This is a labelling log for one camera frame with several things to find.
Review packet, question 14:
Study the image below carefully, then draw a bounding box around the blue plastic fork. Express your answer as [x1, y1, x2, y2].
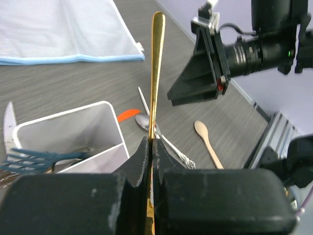
[0, 147, 89, 174]

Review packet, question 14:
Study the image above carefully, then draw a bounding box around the orange plastic utensil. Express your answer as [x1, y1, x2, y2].
[117, 109, 140, 122]

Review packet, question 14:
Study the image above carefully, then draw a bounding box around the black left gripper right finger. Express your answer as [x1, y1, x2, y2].
[152, 140, 297, 235]

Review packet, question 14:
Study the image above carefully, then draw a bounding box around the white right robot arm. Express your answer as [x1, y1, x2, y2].
[167, 0, 313, 106]

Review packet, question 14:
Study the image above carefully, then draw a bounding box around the grey cloth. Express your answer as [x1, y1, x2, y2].
[0, 0, 145, 65]

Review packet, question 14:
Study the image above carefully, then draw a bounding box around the beige wooden spoon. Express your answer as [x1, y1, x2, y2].
[194, 120, 224, 169]

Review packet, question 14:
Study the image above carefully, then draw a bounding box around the silver metal spoon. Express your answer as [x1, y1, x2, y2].
[134, 114, 196, 169]

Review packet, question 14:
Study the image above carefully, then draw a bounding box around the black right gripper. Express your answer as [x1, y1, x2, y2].
[167, 17, 230, 106]

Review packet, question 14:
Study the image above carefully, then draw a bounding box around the silver table knife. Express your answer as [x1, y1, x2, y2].
[3, 101, 17, 153]

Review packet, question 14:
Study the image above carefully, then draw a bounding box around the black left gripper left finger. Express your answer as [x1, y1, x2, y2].
[0, 138, 150, 235]

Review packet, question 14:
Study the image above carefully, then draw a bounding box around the gold metal spoon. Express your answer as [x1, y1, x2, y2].
[145, 11, 165, 235]

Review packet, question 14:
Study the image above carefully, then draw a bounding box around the white utensil container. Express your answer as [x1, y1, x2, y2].
[13, 101, 130, 173]

